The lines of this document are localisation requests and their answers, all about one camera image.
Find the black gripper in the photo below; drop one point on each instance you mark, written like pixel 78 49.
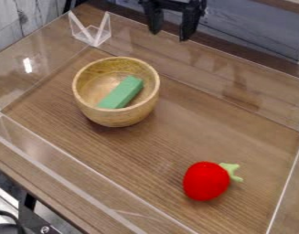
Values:
pixel 192 9

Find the clear acrylic corner bracket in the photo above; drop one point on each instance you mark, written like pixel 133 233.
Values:
pixel 91 35

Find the green rectangular block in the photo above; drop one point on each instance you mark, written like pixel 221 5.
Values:
pixel 122 94

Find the red plush strawberry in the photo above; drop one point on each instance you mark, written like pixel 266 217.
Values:
pixel 208 180

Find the clear acrylic tray wall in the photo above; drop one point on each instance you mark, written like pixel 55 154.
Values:
pixel 98 205

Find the brown wooden bowl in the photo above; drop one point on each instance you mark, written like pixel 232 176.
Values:
pixel 99 77

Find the black table leg bracket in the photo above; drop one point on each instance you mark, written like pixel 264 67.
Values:
pixel 34 223

